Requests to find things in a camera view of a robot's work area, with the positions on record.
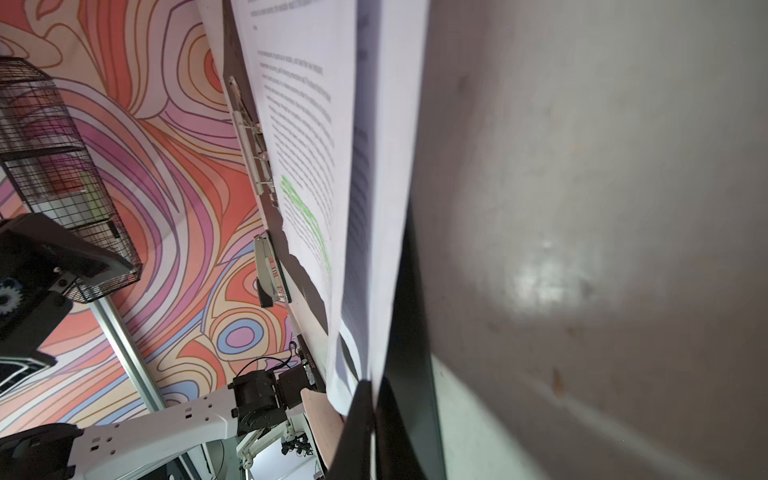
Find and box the stack of printed papers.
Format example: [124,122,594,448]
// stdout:
[233,1,430,414]

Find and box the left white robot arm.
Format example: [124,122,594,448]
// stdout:
[1,213,316,479]

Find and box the black wire basket left wall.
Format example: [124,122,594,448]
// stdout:
[1,56,143,303]

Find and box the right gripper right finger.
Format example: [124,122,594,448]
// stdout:
[375,377,428,480]

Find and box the black grey stapler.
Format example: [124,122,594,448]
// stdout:
[253,231,291,308]

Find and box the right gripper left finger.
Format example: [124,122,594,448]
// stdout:
[325,380,375,480]

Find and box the blue file folder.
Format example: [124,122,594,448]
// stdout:
[222,1,446,479]

